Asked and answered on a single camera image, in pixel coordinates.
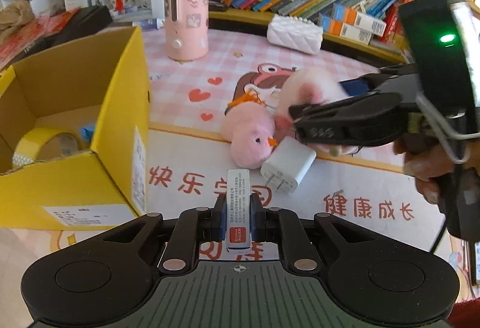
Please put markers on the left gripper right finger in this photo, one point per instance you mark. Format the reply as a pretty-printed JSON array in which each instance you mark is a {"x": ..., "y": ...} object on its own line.
[{"x": 284, "y": 228}]

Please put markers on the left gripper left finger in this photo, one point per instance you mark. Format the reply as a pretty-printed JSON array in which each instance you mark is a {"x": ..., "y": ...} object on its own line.
[{"x": 186, "y": 234}]

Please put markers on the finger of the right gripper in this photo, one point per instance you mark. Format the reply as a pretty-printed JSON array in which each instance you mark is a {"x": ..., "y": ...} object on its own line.
[
  {"x": 401, "y": 79},
  {"x": 370, "y": 120}
]

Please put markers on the small white red box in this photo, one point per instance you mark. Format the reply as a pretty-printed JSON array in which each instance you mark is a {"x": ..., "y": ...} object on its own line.
[{"x": 238, "y": 228}]

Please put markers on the pink paw plush toy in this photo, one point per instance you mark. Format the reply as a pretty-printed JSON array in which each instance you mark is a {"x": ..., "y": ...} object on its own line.
[{"x": 305, "y": 86}]

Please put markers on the person right hand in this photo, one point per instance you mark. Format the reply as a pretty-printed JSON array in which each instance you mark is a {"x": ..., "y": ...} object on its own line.
[{"x": 424, "y": 168}]

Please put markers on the red boxed book set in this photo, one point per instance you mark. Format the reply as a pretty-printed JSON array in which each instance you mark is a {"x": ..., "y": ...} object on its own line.
[{"x": 392, "y": 21}]

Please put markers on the orange blue box upper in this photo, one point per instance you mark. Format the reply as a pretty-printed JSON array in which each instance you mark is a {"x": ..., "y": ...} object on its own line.
[{"x": 358, "y": 19}]

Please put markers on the orange blue box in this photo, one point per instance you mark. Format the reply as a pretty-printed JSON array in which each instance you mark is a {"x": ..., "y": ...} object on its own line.
[
  {"x": 358, "y": 19},
  {"x": 335, "y": 27}
]

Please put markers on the pink checkered tablecloth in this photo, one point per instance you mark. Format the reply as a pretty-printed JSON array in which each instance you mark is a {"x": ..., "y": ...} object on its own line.
[{"x": 187, "y": 159}]

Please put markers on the white charger plug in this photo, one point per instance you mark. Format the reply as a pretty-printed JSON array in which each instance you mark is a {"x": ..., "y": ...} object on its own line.
[{"x": 288, "y": 164}]

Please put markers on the orange blue box lower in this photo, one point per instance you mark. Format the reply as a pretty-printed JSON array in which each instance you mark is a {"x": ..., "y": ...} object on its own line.
[{"x": 335, "y": 27}]

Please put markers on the pink chick plush toy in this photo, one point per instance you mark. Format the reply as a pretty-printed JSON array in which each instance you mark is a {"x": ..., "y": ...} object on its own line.
[{"x": 250, "y": 129}]

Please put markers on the white quilted handbag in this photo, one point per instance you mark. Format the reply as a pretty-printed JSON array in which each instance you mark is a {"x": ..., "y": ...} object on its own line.
[{"x": 295, "y": 33}]

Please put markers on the smartphone on table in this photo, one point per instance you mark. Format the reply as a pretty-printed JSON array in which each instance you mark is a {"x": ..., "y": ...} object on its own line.
[{"x": 475, "y": 264}]

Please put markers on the yellow cardboard box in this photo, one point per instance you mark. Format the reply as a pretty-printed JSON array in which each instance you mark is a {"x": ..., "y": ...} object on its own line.
[{"x": 97, "y": 87}]

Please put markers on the yellow tape roll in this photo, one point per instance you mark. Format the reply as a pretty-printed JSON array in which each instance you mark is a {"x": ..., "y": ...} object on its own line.
[{"x": 32, "y": 144}]

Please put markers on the pink cylindrical humidifier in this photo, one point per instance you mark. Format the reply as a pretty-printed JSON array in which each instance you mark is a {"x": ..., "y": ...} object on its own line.
[{"x": 186, "y": 29}]

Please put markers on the black keyboard piano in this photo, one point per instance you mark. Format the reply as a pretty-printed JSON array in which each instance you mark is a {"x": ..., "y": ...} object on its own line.
[{"x": 87, "y": 21}]

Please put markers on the red paper sheets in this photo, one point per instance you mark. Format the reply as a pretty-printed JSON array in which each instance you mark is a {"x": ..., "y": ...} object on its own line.
[{"x": 27, "y": 37}]

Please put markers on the brown folded cloth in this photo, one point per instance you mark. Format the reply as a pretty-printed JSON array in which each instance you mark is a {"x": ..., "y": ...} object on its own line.
[{"x": 13, "y": 18}]

